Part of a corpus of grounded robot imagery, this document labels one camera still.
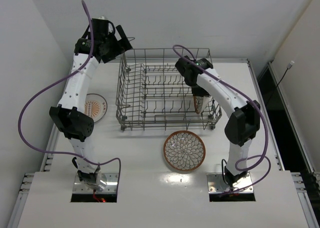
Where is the grey wire dish rack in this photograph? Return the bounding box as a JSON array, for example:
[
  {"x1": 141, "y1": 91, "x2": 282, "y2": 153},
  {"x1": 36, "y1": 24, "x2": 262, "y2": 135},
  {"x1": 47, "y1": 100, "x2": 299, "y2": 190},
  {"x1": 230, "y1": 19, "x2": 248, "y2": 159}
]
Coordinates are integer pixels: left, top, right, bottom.
[{"x1": 115, "y1": 48, "x2": 222, "y2": 131}]

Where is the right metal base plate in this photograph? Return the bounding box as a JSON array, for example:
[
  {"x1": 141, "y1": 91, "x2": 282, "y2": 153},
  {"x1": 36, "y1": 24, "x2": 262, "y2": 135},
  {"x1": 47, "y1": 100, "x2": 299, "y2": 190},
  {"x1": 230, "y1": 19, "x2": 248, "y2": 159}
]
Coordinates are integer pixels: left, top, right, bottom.
[{"x1": 206, "y1": 173, "x2": 254, "y2": 194}]

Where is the floral plate front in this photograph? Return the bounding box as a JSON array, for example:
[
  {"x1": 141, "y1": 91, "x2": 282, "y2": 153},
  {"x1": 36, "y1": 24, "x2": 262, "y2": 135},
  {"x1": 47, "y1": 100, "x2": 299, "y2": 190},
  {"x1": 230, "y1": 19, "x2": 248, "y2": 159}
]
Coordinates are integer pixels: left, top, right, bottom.
[{"x1": 162, "y1": 130, "x2": 206, "y2": 172}]

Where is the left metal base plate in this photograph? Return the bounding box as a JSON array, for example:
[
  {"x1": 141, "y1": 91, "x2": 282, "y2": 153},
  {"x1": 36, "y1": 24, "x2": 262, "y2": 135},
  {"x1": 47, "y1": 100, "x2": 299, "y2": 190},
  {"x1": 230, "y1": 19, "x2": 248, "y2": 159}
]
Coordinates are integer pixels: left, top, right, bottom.
[{"x1": 72, "y1": 173, "x2": 118, "y2": 194}]

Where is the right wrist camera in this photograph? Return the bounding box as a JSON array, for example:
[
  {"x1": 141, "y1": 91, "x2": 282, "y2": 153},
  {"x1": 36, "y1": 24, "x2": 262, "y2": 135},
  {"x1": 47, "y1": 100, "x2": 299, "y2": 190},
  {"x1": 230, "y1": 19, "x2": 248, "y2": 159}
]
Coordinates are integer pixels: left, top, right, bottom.
[{"x1": 194, "y1": 58, "x2": 214, "y2": 70}]

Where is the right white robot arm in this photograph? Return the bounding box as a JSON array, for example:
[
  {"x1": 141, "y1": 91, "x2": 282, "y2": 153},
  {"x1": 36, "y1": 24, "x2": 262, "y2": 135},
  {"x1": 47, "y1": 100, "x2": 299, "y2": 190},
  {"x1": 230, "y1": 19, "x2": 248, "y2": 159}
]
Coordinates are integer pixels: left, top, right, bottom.
[{"x1": 175, "y1": 56, "x2": 260, "y2": 187}]

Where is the metal base plate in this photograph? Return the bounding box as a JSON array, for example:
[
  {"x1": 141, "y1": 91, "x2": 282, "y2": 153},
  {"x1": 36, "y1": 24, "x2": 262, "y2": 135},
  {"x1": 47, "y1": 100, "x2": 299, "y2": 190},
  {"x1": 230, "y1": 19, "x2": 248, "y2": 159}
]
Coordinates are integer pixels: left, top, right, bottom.
[
  {"x1": 206, "y1": 173, "x2": 254, "y2": 194},
  {"x1": 72, "y1": 173, "x2": 118, "y2": 194}
]

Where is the floral plate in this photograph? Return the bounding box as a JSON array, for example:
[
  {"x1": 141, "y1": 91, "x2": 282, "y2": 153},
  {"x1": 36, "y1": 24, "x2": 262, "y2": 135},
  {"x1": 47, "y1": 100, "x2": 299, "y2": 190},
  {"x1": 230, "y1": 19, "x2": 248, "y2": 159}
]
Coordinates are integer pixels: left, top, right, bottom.
[
  {"x1": 162, "y1": 130, "x2": 206, "y2": 172},
  {"x1": 193, "y1": 96, "x2": 212, "y2": 114}
]

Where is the orange sunburst white plate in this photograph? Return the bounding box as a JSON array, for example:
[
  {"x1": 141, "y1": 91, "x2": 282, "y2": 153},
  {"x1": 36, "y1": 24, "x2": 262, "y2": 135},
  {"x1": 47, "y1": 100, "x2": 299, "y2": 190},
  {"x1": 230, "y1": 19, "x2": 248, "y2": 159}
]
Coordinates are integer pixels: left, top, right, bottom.
[{"x1": 84, "y1": 93, "x2": 108, "y2": 123}]

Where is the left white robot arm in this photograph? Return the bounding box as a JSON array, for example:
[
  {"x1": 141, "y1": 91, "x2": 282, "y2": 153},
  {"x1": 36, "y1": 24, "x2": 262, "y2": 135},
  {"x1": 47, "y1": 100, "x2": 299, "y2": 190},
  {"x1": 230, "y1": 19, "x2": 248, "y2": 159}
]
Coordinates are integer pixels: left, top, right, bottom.
[{"x1": 49, "y1": 19, "x2": 132, "y2": 191}]

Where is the black cable white plug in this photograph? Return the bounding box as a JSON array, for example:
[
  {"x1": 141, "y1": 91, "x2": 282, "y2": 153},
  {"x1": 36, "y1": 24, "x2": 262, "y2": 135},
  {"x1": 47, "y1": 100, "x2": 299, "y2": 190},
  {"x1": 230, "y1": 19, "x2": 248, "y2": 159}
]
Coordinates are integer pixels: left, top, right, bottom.
[{"x1": 264, "y1": 60, "x2": 295, "y2": 106}]

